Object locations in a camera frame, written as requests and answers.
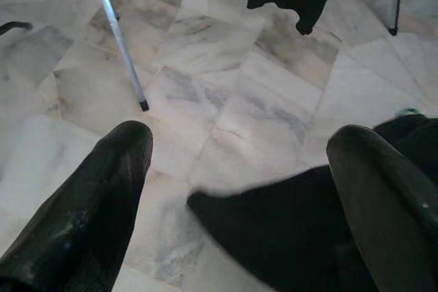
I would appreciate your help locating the green plastic hanger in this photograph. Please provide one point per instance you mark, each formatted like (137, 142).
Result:
(409, 111)

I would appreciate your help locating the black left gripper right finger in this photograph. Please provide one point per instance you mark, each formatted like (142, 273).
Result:
(383, 203)

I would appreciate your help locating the silver metal clothes rack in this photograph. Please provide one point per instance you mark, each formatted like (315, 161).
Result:
(117, 32)

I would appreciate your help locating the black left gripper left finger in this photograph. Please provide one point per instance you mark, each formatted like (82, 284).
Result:
(85, 210)

